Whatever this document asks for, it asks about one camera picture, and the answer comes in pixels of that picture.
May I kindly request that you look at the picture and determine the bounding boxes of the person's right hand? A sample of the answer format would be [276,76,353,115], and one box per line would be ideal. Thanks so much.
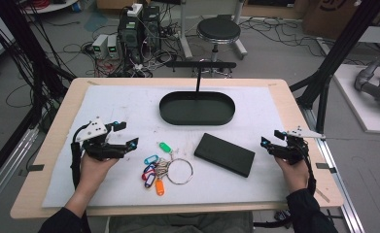
[274,156,310,194]

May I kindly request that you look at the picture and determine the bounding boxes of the person's lap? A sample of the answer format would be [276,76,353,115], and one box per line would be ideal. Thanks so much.
[108,212,254,233]

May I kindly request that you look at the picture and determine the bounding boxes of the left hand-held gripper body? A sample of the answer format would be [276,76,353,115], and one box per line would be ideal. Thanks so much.
[75,117,129,161]

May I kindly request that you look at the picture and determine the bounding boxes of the black cable bundle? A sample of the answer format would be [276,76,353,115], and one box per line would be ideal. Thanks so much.
[0,0,77,130]

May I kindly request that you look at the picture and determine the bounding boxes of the black oval tray with hanger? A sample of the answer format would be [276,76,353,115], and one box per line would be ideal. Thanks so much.
[158,60,237,127]

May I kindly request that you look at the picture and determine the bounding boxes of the black tape piece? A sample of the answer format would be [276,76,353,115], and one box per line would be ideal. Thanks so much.
[26,163,46,173]
[315,162,338,174]

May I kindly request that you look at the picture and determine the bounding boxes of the tangle of floor cables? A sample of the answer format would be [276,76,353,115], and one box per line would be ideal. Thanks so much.
[80,13,198,79]

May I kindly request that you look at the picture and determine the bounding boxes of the black computer tower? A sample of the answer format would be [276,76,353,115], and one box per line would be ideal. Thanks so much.
[117,13,144,65]
[141,4,161,50]

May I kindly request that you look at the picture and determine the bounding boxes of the aluminium rail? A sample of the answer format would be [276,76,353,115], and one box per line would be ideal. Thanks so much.
[0,126,40,213]
[301,106,367,233]

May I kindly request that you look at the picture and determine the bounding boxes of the person's left hand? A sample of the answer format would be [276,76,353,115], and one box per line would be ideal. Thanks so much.
[76,152,120,196]

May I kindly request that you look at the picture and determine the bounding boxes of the white platform board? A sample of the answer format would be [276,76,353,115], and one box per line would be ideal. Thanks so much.
[332,63,380,136]

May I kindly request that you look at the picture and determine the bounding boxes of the black round stool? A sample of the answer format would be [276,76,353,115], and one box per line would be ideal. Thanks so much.
[196,17,242,63]

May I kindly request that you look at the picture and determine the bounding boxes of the white power strip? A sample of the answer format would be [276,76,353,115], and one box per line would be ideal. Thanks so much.
[126,3,144,18]

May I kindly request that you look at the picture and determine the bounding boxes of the cardboard box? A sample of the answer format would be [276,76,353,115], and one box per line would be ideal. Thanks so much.
[301,0,361,42]

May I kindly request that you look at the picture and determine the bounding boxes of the wooden table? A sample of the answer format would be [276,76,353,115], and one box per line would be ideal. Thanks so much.
[10,77,345,220]

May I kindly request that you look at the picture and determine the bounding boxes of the white power supply box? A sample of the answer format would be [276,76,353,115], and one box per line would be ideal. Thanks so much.
[107,34,121,60]
[91,33,110,60]

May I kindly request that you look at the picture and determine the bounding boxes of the white table legs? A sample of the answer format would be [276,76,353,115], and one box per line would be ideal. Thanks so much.
[177,0,249,61]

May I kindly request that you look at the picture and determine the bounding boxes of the black metal frame post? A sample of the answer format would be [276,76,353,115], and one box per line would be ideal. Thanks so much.
[289,0,380,134]

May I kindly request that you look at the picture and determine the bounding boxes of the key ring with coloured tags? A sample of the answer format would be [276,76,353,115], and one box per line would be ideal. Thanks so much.
[141,141,194,197]

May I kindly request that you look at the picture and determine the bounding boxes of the black wallet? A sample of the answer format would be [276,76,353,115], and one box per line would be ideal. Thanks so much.
[193,132,257,179]

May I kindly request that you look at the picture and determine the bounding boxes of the white table mat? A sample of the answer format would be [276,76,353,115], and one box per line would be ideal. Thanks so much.
[42,84,291,209]

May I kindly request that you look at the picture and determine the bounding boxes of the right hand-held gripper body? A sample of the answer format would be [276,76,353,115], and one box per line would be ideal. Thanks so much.
[268,125,327,166]

